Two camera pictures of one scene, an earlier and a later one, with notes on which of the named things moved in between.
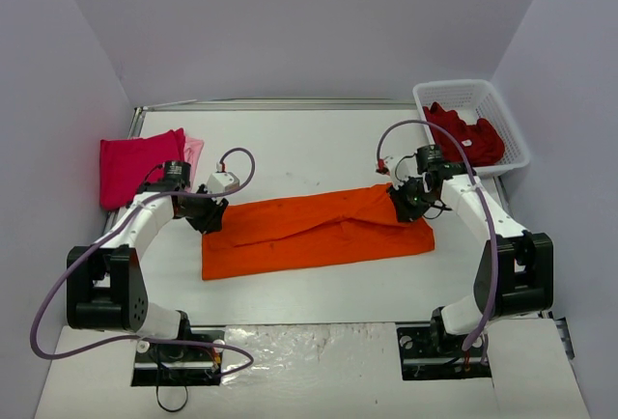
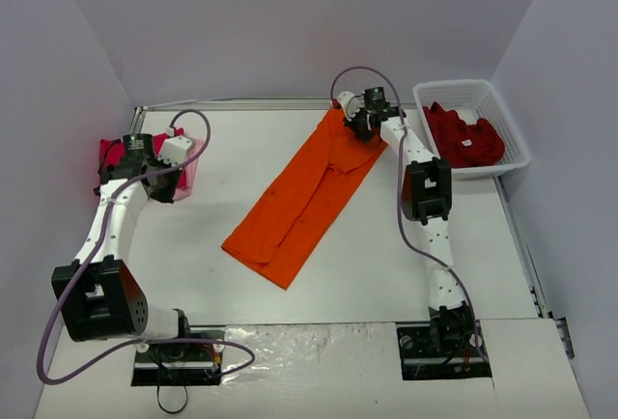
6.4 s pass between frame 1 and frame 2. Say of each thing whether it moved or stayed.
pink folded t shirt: stayed
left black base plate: stayed
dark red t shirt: stayed
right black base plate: stayed
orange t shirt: moved
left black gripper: moved
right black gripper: moved
